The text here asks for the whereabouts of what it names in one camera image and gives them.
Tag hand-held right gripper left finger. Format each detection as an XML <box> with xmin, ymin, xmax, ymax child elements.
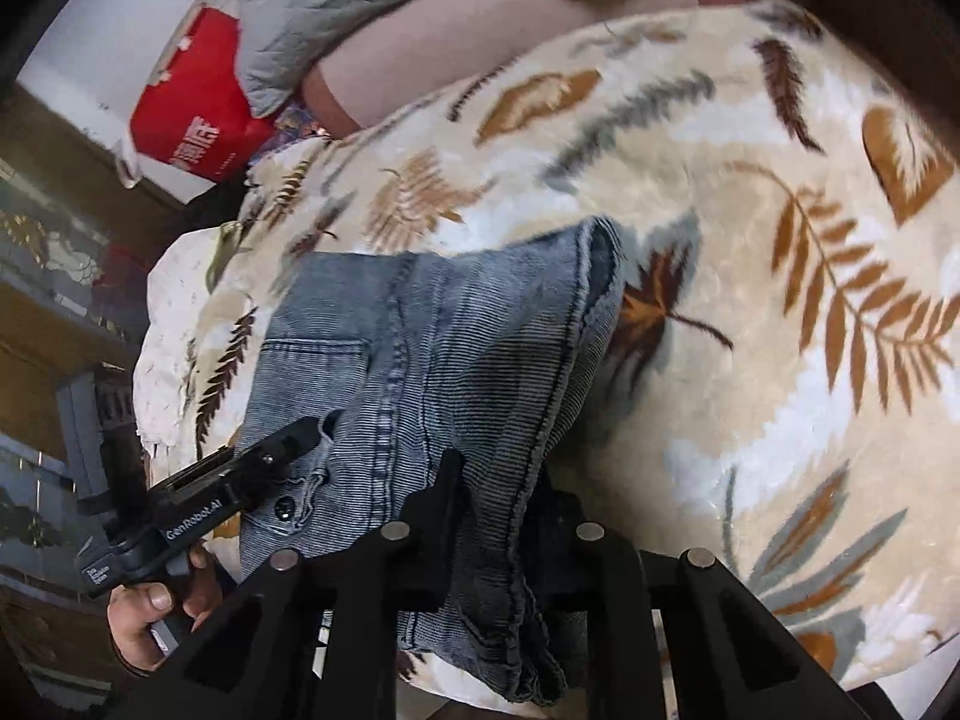
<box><xmin>124</xmin><ymin>448</ymin><xmax>466</xmax><ymax>720</ymax></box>

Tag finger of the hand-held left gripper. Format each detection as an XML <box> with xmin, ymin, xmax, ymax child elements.
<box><xmin>225</xmin><ymin>416</ymin><xmax>343</xmax><ymax>482</ymax></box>

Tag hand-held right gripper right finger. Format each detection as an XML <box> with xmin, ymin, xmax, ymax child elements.
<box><xmin>538</xmin><ymin>491</ymin><xmax>872</xmax><ymax>720</ymax></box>

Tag blue denim pants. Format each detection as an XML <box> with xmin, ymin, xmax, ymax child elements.
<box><xmin>236</xmin><ymin>216</ymin><xmax>628</xmax><ymax>707</ymax></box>

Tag person's left hand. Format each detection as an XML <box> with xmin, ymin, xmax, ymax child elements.
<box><xmin>107</xmin><ymin>540</ymin><xmax>227</xmax><ymax>677</ymax></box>

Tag white floral sheet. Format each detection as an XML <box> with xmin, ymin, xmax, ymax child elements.
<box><xmin>139</xmin><ymin>232</ymin><xmax>265</xmax><ymax>452</ymax></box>

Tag purple patterned cloth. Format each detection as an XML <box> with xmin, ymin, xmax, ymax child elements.
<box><xmin>251</xmin><ymin>100</ymin><xmax>332</xmax><ymax>160</ymax></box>

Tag white mattress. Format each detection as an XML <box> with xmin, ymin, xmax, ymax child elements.
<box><xmin>844</xmin><ymin>626</ymin><xmax>960</xmax><ymax>720</ymax></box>

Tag red shopping bag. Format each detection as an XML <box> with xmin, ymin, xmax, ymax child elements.
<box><xmin>127</xmin><ymin>7</ymin><xmax>280</xmax><ymax>185</ymax></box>

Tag beige leaf print blanket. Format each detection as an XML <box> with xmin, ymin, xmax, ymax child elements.
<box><xmin>139</xmin><ymin>0</ymin><xmax>960</xmax><ymax>698</ymax></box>

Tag grey quilted pillow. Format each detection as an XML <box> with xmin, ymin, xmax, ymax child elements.
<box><xmin>225</xmin><ymin>0</ymin><xmax>550</xmax><ymax>118</ymax></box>

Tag pink bed sheet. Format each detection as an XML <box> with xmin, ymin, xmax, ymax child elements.
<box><xmin>304</xmin><ymin>0</ymin><xmax>752</xmax><ymax>140</ymax></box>

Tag dark brown plush cloth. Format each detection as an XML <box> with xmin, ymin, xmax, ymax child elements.
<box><xmin>750</xmin><ymin>0</ymin><xmax>960</xmax><ymax>95</ymax></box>

